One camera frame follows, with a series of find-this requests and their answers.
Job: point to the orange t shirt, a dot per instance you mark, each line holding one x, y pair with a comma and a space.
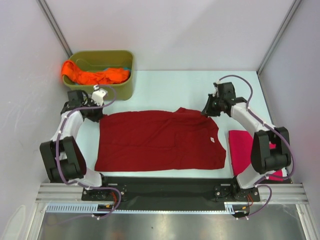
81, 77

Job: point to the dark red t shirt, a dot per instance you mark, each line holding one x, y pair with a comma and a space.
157, 140

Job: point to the teal cloth in bin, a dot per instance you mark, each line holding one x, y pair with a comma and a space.
123, 68

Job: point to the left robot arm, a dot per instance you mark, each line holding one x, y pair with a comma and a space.
61, 155

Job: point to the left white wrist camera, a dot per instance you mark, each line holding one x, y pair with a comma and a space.
98, 95

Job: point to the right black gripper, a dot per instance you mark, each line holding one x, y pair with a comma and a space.
208, 111

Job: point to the white slotted cable duct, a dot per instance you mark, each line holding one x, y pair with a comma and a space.
84, 208

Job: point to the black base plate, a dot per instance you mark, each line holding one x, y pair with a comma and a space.
171, 194

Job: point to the corner aluminium post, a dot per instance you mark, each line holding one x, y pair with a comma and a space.
45, 8
279, 34

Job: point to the right corner aluminium post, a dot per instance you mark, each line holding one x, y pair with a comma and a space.
279, 34

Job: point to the aluminium rail frame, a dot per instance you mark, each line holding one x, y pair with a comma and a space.
59, 193

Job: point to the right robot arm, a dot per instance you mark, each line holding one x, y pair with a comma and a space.
278, 136

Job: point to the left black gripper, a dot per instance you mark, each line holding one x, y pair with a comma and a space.
98, 117

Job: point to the folded magenta t shirt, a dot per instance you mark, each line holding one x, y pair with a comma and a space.
240, 150

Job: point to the olive green plastic bin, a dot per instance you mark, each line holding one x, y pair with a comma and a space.
96, 61

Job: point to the left corner aluminium post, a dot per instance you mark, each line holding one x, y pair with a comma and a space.
45, 8

